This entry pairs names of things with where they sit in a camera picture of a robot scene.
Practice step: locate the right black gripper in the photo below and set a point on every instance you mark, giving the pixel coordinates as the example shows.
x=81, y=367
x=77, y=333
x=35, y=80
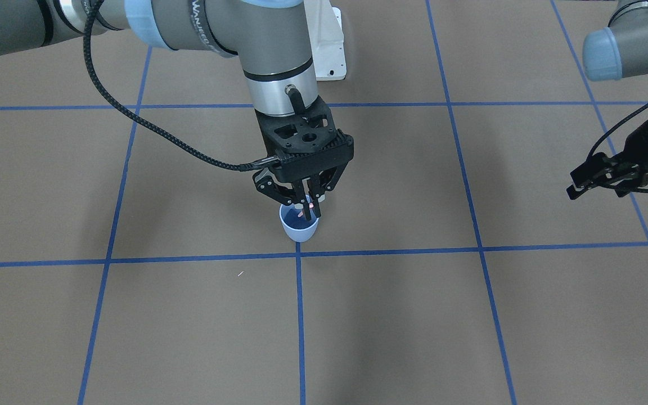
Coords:
x=268, y=188

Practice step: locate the blue cup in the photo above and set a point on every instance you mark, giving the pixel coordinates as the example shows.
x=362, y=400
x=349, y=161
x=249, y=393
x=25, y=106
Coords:
x=295, y=224

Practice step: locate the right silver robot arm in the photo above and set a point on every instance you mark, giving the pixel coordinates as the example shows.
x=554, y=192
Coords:
x=274, y=42

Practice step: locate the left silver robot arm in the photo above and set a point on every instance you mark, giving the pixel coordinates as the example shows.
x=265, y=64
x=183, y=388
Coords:
x=616, y=52

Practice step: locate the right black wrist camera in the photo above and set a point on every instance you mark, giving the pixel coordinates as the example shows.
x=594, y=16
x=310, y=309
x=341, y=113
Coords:
x=306, y=144

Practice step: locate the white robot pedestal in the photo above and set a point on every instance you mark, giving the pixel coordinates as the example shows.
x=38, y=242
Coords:
x=326, y=38

